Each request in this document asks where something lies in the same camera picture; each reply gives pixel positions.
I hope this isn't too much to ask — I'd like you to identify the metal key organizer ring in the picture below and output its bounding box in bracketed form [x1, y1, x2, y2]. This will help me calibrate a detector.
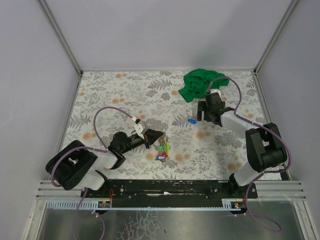
[156, 136, 172, 157]

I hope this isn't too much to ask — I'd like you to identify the blue tag key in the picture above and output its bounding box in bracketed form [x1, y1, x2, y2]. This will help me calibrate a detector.
[188, 118, 197, 125]

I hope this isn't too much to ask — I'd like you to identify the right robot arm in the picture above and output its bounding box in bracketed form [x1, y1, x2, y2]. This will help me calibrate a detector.
[197, 92, 288, 187]

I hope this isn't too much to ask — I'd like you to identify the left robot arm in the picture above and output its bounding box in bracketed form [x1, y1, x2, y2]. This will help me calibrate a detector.
[45, 129, 164, 191]

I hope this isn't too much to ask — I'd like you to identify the green crumpled cloth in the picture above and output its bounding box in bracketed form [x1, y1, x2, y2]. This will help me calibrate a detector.
[178, 68, 230, 103]

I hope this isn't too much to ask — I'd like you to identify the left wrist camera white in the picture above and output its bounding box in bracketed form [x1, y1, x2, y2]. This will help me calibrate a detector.
[134, 119, 149, 136]

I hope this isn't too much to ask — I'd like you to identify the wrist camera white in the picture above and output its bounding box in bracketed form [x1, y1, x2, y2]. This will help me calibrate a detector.
[210, 88, 221, 96]
[134, 119, 149, 136]

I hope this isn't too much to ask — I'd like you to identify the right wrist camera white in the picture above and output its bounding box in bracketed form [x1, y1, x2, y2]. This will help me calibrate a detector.
[210, 88, 221, 96]

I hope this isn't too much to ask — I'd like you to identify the blue key tag on ring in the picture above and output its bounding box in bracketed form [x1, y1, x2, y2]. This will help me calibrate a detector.
[156, 155, 167, 161]

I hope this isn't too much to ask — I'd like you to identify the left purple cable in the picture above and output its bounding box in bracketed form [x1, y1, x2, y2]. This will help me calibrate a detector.
[49, 106, 138, 240]

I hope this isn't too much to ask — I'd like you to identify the purple cable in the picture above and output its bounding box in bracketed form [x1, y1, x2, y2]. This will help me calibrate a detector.
[49, 106, 138, 240]
[208, 76, 292, 233]

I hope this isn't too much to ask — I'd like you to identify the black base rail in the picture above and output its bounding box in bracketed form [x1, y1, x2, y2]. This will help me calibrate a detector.
[84, 179, 258, 209]

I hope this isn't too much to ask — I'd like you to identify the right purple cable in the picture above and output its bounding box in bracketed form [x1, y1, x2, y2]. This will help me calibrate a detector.
[208, 76, 292, 233]

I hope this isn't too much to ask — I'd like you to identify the grey cable duct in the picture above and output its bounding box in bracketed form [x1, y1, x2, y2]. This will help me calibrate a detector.
[46, 200, 111, 210]

